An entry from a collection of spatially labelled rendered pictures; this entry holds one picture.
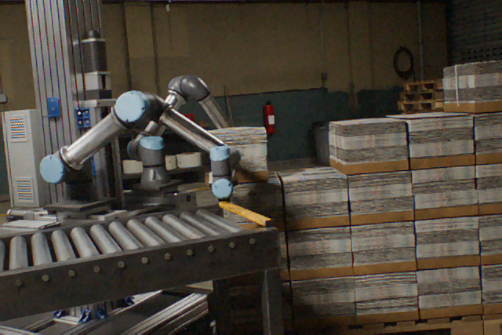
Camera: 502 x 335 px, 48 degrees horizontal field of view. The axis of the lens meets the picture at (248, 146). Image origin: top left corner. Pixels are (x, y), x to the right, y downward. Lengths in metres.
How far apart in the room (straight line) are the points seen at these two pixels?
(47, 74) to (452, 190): 1.93
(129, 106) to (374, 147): 1.10
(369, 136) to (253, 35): 7.31
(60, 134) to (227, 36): 7.02
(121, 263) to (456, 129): 1.65
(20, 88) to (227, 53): 3.26
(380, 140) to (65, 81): 1.45
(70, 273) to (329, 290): 1.40
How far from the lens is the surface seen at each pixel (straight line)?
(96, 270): 1.61
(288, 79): 9.95
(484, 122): 2.73
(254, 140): 2.50
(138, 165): 8.51
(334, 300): 2.69
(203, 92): 2.98
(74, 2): 2.79
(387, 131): 2.59
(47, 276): 1.60
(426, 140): 2.65
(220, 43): 9.52
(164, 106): 2.29
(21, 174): 2.95
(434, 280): 2.77
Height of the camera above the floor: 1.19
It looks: 5 degrees down
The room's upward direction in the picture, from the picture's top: 4 degrees counter-clockwise
